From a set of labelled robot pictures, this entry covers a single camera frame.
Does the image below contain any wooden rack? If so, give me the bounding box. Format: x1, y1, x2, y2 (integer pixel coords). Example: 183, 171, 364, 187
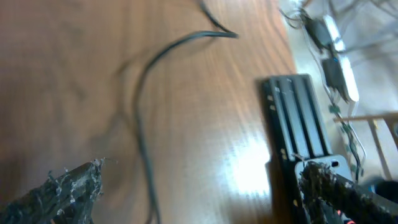
333, 111, 397, 184

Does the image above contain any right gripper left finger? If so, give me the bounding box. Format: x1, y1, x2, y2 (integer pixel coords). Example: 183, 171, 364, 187
1, 159, 104, 223

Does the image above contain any white power strip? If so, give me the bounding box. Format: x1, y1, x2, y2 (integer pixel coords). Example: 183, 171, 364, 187
322, 14, 359, 102

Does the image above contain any long black usb cable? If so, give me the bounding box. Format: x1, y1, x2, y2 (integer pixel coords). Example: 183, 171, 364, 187
133, 0, 239, 224

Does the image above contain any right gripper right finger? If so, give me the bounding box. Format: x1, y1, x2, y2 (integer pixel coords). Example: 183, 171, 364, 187
298, 161, 397, 223

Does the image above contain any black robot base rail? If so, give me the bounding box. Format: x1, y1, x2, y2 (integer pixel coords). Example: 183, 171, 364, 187
257, 75, 352, 223

